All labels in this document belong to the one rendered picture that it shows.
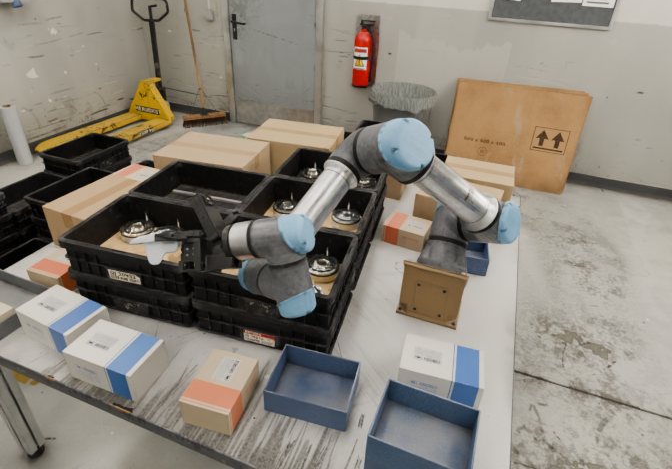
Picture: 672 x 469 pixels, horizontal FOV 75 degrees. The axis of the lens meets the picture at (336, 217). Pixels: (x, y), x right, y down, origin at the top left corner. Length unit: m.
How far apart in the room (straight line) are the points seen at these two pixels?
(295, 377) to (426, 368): 0.33
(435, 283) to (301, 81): 3.55
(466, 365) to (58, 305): 1.08
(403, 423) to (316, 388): 0.25
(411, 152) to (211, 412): 0.71
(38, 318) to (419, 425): 0.99
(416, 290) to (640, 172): 3.40
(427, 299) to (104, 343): 0.87
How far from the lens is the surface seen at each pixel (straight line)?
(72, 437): 2.15
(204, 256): 0.90
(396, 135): 0.95
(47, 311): 1.42
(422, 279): 1.31
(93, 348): 1.26
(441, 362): 1.17
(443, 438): 1.06
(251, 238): 0.83
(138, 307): 1.42
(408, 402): 1.08
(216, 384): 1.12
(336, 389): 1.18
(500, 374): 1.32
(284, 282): 0.82
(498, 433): 1.20
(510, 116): 4.07
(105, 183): 1.88
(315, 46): 4.47
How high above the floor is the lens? 1.64
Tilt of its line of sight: 30 degrees down
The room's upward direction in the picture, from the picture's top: 3 degrees clockwise
